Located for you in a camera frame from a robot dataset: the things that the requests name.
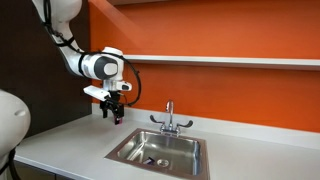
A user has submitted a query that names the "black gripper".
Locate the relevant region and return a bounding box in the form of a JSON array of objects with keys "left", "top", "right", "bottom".
[{"left": 99, "top": 89, "right": 125, "bottom": 126}]

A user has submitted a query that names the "purple protein bar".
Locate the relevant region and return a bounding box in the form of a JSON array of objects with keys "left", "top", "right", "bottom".
[{"left": 142, "top": 156, "right": 156, "bottom": 166}]

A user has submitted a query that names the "stainless steel sink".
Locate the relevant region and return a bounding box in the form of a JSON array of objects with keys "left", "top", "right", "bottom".
[{"left": 104, "top": 127, "right": 211, "bottom": 180}]

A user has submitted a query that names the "round metal sink drain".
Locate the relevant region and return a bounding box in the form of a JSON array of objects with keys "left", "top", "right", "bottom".
[{"left": 156, "top": 158, "right": 170, "bottom": 168}]

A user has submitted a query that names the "dark wood cabinet panel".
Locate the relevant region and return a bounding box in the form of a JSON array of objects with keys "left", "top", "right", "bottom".
[{"left": 0, "top": 0, "right": 93, "bottom": 138}]

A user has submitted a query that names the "white backsplash strip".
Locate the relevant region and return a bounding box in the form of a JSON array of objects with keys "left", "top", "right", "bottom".
[{"left": 90, "top": 102, "right": 320, "bottom": 151}]

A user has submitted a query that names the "white wrist camera block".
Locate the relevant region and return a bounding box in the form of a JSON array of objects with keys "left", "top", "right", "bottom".
[{"left": 82, "top": 84, "right": 111, "bottom": 102}]

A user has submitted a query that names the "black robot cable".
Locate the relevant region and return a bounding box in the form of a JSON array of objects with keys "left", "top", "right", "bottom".
[{"left": 41, "top": 0, "right": 143, "bottom": 108}]

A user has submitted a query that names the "chrome two-handle faucet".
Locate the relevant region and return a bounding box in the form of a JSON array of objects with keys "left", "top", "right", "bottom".
[{"left": 149, "top": 99, "right": 194, "bottom": 137}]

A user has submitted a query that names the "long white wall shelf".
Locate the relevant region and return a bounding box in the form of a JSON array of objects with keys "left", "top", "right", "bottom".
[{"left": 121, "top": 54, "right": 320, "bottom": 72}]

